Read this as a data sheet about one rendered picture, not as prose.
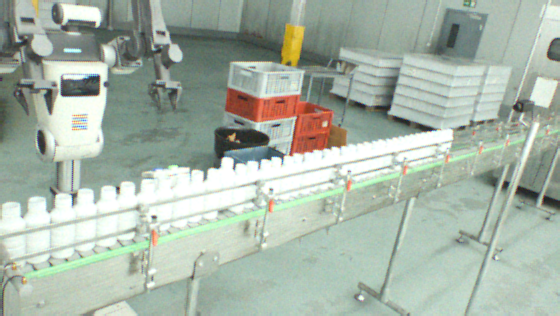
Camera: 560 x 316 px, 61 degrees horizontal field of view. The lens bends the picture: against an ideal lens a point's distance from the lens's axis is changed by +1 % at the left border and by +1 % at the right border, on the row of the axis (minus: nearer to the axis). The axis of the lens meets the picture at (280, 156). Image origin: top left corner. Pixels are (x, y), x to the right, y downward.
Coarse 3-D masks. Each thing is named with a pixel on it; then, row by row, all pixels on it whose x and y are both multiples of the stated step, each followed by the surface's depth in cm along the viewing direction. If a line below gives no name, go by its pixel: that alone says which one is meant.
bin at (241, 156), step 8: (224, 152) 238; (232, 152) 241; (240, 152) 246; (248, 152) 250; (256, 152) 254; (264, 152) 259; (272, 152) 258; (280, 152) 253; (240, 160) 230; (248, 160) 252; (256, 160) 256; (328, 232) 230
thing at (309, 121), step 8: (304, 104) 531; (312, 104) 527; (304, 112) 535; (312, 112) 528; (328, 112) 501; (296, 120) 469; (304, 120) 476; (312, 120) 486; (320, 120) 496; (328, 120) 507; (296, 128) 471; (304, 128) 480; (312, 128) 491; (320, 128) 501; (328, 128) 512
